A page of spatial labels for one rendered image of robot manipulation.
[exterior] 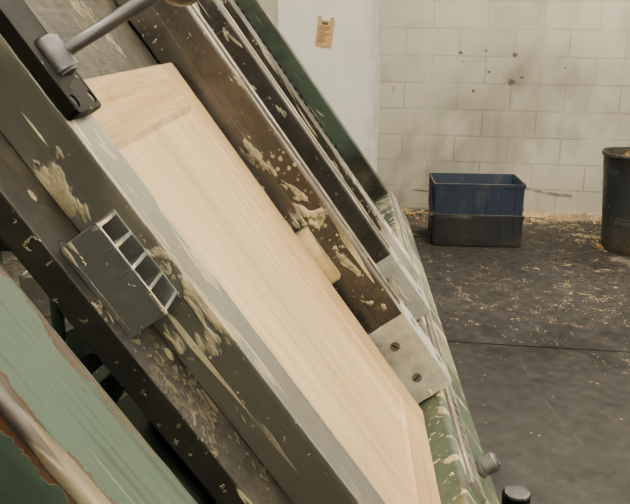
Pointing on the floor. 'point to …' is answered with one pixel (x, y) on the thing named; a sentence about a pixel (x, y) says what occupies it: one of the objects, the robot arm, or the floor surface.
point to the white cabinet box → (340, 58)
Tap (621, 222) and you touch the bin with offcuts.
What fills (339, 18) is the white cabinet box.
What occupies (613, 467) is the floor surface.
